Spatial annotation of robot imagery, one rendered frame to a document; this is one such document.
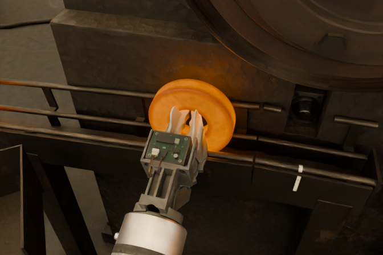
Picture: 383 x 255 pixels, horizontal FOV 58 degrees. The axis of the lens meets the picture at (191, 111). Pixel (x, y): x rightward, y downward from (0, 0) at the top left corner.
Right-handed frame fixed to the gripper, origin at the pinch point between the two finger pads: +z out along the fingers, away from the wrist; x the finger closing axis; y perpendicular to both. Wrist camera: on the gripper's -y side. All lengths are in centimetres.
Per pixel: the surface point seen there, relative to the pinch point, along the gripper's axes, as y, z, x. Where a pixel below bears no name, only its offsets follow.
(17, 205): -10.4, -20.1, 29.4
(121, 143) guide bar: -5.5, -5.9, 12.5
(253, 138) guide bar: -6.4, 0.5, -11.2
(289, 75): 13.8, -0.6, -14.7
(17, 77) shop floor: -96, 64, 125
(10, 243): -8.7, -26.6, 26.1
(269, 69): 14.3, -0.4, -11.9
